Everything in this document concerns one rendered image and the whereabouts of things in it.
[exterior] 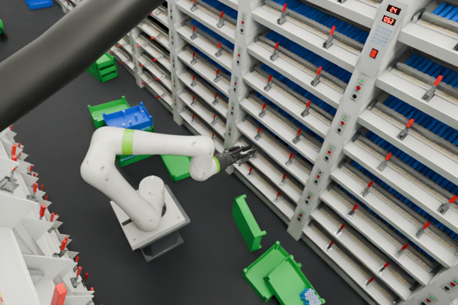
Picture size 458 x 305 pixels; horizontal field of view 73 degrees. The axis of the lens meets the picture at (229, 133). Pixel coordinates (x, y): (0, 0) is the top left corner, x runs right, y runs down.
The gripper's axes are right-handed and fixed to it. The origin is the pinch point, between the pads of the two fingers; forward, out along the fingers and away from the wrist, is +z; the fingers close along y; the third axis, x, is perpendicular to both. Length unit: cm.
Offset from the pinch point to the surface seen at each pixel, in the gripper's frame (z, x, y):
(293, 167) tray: 22.8, -7.9, 18.1
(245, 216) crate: 2.8, -46.1, 12.1
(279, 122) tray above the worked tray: 20.8, 12.9, -1.1
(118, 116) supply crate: -25, -39, -104
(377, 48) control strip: 3, 75, 36
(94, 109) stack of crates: -29, -54, -140
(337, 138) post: 12.4, 30.5, 35.7
